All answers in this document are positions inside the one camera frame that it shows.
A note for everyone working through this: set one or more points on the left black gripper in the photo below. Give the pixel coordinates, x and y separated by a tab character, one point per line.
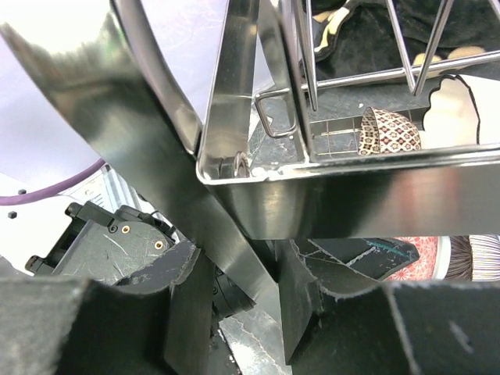
123	248

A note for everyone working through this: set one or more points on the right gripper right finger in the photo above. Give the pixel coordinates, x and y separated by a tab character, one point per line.
336	320

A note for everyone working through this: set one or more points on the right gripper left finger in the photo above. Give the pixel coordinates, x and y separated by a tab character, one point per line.
158	322

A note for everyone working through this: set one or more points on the black leaf patterned bowl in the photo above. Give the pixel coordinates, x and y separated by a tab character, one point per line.
433	262

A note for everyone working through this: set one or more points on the stainless steel dish rack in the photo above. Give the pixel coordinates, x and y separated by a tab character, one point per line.
250	173

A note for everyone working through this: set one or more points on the brown cross patterned bowl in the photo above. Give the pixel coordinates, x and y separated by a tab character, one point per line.
386	132

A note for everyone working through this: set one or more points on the white scalloped bowl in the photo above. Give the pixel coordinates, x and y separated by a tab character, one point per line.
464	110

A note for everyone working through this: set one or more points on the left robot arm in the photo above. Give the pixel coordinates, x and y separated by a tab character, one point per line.
29	220

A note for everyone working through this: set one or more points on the black and cream blanket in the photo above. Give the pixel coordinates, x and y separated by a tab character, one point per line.
357	37

